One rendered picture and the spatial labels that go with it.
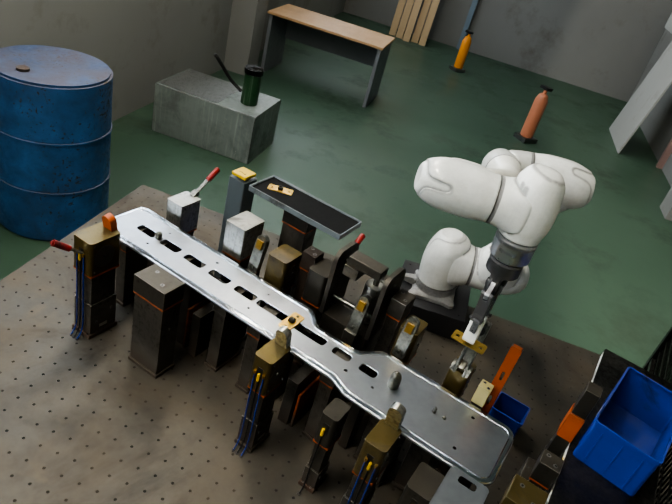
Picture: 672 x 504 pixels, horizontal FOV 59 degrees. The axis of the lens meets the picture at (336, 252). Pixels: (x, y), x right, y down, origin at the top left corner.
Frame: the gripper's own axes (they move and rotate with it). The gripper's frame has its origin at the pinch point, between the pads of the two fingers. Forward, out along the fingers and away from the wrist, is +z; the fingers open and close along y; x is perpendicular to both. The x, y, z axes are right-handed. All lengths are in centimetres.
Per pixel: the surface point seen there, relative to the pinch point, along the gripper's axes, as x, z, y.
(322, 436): -20.0, 37.3, 20.6
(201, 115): -279, 102, -222
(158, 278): -82, 26, 17
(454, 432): 6.8, 29.1, 2.5
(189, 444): -52, 59, 31
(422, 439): 1.3, 29.1, 10.6
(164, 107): -309, 106, -214
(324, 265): -51, 21, -21
